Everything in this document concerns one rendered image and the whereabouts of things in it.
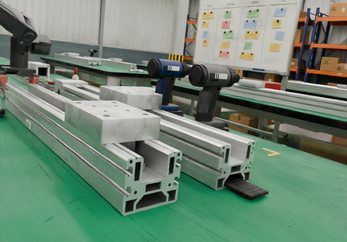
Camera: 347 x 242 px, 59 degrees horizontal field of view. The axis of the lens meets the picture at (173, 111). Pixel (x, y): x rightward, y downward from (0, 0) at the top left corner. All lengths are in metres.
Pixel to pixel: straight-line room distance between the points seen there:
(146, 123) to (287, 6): 3.26
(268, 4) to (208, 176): 3.35
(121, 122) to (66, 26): 12.48
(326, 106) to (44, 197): 1.73
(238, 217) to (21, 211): 0.31
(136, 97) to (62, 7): 12.16
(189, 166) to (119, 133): 0.18
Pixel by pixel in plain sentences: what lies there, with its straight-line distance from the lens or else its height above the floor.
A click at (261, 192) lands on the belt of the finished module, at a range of 0.59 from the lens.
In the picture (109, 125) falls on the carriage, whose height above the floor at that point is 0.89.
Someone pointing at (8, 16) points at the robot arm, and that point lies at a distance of 1.09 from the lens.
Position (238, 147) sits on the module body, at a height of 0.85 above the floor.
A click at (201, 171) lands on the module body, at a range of 0.60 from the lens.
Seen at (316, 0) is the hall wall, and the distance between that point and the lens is 12.38.
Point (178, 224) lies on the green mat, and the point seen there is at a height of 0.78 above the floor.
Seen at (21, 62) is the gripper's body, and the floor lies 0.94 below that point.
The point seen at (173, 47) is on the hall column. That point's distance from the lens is 9.32.
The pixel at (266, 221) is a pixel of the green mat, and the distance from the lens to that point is 0.51.
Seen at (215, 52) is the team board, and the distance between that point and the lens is 4.22.
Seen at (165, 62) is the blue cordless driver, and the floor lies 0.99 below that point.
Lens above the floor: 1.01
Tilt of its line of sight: 10 degrees down
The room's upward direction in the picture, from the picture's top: 6 degrees clockwise
